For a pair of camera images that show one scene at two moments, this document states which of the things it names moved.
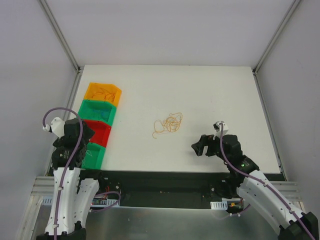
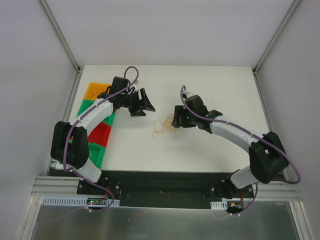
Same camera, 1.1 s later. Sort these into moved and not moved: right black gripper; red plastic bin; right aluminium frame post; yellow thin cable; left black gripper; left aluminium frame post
Moved: right black gripper; left black gripper
Not moved: yellow thin cable; right aluminium frame post; left aluminium frame post; red plastic bin
